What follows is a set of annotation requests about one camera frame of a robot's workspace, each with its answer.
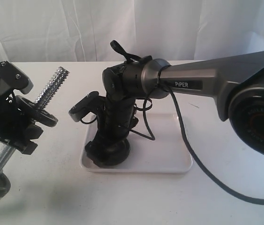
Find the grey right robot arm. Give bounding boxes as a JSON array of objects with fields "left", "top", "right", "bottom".
[{"left": 85, "top": 51, "right": 264, "bottom": 167}]

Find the chrome dumbbell bar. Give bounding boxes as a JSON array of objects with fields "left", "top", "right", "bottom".
[{"left": 0, "top": 67, "right": 69, "bottom": 172}]

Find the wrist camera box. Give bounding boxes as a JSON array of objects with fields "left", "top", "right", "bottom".
[
  {"left": 68, "top": 91, "right": 99, "bottom": 122},
  {"left": 0, "top": 61, "right": 33, "bottom": 94}
]

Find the white backdrop curtain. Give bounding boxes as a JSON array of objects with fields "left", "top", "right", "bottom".
[{"left": 0, "top": 0, "right": 264, "bottom": 62}]

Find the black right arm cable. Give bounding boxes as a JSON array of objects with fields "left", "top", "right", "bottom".
[{"left": 110, "top": 40, "right": 264, "bottom": 206}]

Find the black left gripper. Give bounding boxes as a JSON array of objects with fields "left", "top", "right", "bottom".
[{"left": 0, "top": 95, "right": 43, "bottom": 155}]

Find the black weight plate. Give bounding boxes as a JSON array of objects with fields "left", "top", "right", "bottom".
[{"left": 106, "top": 145, "right": 130, "bottom": 166}]

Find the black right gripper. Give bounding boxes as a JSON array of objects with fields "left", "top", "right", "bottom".
[{"left": 85, "top": 93, "right": 139, "bottom": 167}]

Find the white rectangular tray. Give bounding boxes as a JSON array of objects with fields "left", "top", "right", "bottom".
[{"left": 80, "top": 113, "right": 193, "bottom": 174}]

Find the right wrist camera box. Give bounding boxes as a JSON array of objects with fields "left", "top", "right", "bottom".
[{"left": 68, "top": 91, "right": 99, "bottom": 122}]

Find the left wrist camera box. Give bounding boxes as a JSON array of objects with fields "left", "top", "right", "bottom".
[{"left": 0, "top": 61, "right": 33, "bottom": 94}]

